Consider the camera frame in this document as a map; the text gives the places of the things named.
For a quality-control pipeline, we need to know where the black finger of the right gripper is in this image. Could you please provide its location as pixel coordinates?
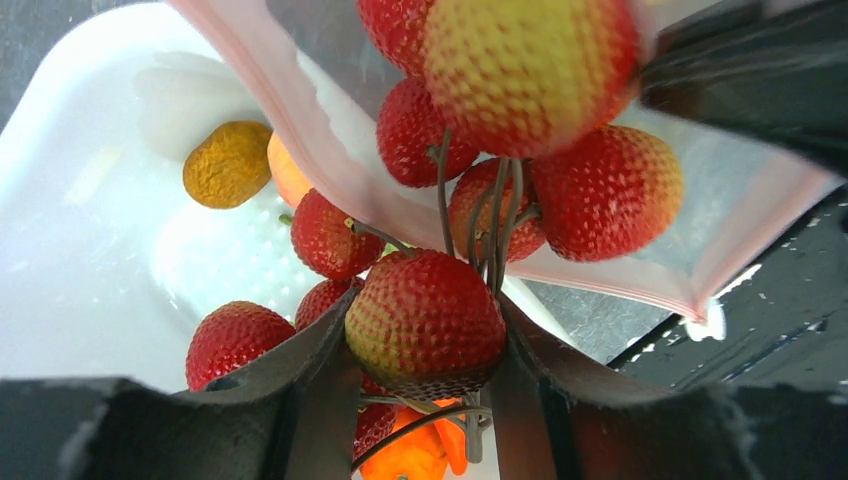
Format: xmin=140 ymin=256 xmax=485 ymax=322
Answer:
xmin=640 ymin=1 xmax=847 ymax=177

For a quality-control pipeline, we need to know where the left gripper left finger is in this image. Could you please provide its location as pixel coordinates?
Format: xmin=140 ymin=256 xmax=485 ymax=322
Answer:
xmin=1 ymin=290 xmax=361 ymax=479

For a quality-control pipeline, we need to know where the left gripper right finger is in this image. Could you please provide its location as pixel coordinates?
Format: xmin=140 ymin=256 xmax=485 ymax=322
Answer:
xmin=490 ymin=297 xmax=847 ymax=479

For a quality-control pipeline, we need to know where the white plastic basket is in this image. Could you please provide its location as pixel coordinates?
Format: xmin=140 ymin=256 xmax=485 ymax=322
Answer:
xmin=0 ymin=1 xmax=578 ymax=480

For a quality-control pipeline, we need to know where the clear zip top bag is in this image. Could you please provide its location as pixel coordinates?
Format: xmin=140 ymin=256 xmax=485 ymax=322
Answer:
xmin=174 ymin=1 xmax=839 ymax=338

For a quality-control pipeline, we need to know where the strawberry bunch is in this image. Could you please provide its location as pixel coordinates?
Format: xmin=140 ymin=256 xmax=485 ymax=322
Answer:
xmin=185 ymin=0 xmax=686 ymax=465

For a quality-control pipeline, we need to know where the orange carrot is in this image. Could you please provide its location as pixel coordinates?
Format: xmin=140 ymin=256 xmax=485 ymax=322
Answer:
xmin=353 ymin=398 xmax=469 ymax=479

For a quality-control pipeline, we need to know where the peach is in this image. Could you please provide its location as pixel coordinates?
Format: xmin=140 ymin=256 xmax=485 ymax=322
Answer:
xmin=267 ymin=132 xmax=313 ymax=209

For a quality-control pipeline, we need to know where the brown kiwi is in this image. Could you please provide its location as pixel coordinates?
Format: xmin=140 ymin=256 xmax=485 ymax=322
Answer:
xmin=182 ymin=120 xmax=272 ymax=209

